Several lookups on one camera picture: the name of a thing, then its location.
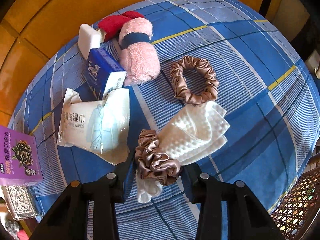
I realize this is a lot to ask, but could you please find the ornate silver tissue box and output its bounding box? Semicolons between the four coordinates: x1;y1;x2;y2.
1;186;38;220

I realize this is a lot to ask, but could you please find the white wet wipes pack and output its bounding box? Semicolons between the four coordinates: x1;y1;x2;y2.
57;88;130;165

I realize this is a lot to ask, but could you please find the pink fuzzy sock roll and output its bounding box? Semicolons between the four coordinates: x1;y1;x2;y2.
118;17;161;86

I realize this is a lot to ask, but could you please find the white sponge block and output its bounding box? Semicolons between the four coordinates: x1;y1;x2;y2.
78;24;101;60

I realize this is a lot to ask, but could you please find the blue plaid bed sheet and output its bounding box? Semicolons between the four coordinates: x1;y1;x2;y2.
7;0;320;240

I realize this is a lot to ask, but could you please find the red fuzzy sock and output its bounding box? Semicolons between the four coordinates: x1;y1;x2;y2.
98;11;144;42

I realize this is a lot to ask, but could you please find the white waffle cloth with scrunchie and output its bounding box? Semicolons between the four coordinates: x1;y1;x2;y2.
135;101;230;203

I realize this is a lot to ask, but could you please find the blue Tempo tissue pack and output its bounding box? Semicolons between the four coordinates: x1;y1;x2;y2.
85;48;126;100

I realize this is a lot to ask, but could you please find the wooden wardrobe wall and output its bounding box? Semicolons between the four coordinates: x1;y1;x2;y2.
1;0;281;125

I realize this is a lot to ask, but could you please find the purple cardboard box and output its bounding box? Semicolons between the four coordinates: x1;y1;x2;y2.
0;126;43;186

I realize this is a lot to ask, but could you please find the rattan chair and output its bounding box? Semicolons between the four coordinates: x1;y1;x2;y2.
271;153;319;239

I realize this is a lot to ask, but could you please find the brown satin scrunchie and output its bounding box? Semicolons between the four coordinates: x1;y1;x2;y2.
170;56;219;106

